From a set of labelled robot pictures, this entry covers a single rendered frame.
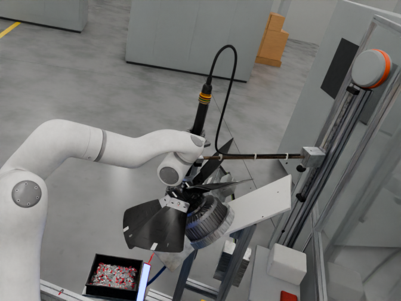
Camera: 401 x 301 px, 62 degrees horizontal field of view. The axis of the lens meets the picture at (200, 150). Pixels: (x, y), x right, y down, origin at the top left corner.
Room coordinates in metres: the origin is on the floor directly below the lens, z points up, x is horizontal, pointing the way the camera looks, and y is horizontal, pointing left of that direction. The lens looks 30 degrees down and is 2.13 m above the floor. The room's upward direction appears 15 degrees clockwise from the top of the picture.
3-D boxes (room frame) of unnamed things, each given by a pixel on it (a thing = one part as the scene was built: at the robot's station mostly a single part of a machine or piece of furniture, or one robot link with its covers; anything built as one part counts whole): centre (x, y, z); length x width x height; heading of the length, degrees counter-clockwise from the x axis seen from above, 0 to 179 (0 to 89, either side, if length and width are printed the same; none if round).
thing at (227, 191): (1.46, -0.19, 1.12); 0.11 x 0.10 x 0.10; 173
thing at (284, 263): (1.24, -0.57, 0.91); 0.17 x 0.16 x 0.11; 83
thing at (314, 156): (1.41, -0.52, 1.44); 0.10 x 0.07 x 0.08; 118
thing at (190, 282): (1.23, -0.20, 0.56); 0.19 x 0.04 x 0.04; 83
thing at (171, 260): (1.07, 0.01, 0.98); 0.20 x 0.16 x 0.20; 83
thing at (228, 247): (1.30, -0.33, 0.73); 0.15 x 0.09 x 0.22; 83
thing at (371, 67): (1.46, -0.60, 1.88); 0.17 x 0.15 x 0.16; 173
